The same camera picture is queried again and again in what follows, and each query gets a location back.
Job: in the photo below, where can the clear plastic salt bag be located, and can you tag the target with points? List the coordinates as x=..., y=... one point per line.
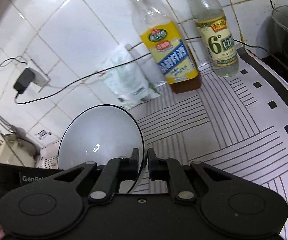
x=126, y=80

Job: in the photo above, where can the lovely bear carrot plate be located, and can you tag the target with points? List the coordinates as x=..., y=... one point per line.
x=48, y=157

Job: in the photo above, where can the white vinegar bottle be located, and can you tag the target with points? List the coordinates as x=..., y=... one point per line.
x=213, y=27

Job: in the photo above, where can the white wall socket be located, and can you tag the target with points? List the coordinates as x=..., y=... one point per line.
x=39, y=82

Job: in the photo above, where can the black pot with lid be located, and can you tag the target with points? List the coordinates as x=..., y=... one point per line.
x=277, y=34

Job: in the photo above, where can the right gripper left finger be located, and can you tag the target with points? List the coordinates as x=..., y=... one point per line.
x=116, y=171

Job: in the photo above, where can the wall warning sticker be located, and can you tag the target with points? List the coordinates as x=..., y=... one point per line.
x=41, y=135

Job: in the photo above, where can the large white bowl black rim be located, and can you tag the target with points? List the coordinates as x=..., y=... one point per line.
x=100, y=134

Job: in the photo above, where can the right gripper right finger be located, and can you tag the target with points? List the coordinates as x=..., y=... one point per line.
x=170, y=171

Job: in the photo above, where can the yellow label cooking wine bottle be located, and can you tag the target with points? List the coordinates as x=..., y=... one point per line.
x=162, y=37

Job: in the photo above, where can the striped white table mat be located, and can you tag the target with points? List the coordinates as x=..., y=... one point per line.
x=237, y=124

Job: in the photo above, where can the white rice cooker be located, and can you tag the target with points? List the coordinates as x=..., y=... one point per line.
x=18, y=152

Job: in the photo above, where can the black power adapter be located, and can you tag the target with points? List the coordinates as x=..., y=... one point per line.
x=23, y=81

